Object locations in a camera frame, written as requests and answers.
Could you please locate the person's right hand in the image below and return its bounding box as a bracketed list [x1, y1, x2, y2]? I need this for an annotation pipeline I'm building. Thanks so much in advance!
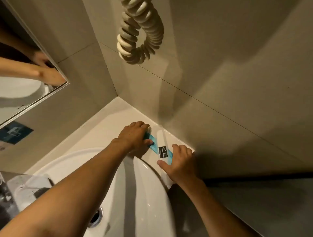
[156, 144, 203, 186]

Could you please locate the person's left hand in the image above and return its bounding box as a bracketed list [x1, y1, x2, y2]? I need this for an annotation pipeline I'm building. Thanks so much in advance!
[111, 121, 154, 153]

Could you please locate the blue toothbrush packet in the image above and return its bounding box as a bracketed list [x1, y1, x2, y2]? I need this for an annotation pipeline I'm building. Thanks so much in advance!
[143, 132, 173, 165]

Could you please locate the translucent white comb packet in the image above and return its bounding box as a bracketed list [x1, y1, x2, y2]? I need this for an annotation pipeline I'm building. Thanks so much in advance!
[156, 125, 172, 161]

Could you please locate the person's right forearm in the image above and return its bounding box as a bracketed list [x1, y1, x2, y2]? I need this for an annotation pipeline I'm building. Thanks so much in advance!
[175, 179, 260, 237]

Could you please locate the person's left forearm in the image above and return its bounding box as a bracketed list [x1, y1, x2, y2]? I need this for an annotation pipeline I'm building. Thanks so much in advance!
[0, 140, 134, 237]

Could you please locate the white sink basin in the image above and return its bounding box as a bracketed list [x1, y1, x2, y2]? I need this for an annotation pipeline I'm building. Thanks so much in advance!
[14, 147, 177, 237]

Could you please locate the chrome sink drain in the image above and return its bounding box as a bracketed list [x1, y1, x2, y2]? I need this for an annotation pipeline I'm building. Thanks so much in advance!
[88, 206, 103, 228]

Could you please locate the chrome faucet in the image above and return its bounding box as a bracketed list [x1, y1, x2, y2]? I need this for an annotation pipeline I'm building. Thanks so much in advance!
[0, 172, 54, 221]

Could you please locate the beige coiled cord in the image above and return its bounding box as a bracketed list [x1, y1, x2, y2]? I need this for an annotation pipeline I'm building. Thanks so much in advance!
[116, 0, 165, 65]

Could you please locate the blue wall sticker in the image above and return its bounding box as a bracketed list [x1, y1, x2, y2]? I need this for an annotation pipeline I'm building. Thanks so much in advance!
[0, 121, 34, 145]

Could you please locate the wall mirror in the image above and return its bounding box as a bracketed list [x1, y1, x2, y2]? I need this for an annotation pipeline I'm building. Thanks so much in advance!
[0, 0, 71, 129]

